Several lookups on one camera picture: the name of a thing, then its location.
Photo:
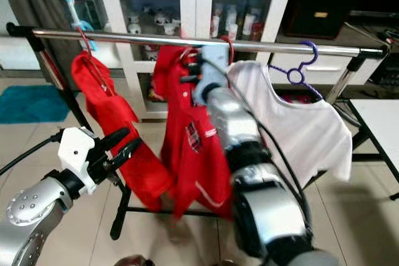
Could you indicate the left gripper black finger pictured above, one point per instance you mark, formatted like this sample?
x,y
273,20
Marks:
x,y
126,151
116,135

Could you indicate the red polo plaid patch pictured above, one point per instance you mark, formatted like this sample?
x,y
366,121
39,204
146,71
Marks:
x,y
187,154

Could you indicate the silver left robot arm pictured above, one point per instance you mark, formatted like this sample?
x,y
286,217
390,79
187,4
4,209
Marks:
x,y
31,210

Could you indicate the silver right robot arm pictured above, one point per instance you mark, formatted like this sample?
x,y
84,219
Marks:
x,y
230,123

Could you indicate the purple plastic hanger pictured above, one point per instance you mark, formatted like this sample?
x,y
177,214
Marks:
x,y
315,50

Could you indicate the plain red t-shirt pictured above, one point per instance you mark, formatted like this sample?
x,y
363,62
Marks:
x,y
112,116

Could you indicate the metal clothes rack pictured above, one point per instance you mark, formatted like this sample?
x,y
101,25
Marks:
x,y
131,38

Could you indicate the teal floor rug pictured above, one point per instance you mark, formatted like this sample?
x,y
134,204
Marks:
x,y
31,104

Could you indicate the plain white t-shirt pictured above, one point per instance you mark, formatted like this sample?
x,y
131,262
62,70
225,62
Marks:
x,y
299,123

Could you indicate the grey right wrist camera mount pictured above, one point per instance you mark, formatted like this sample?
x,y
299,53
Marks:
x,y
215,70

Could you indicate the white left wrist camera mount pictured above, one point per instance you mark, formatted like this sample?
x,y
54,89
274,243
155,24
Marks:
x,y
78,151

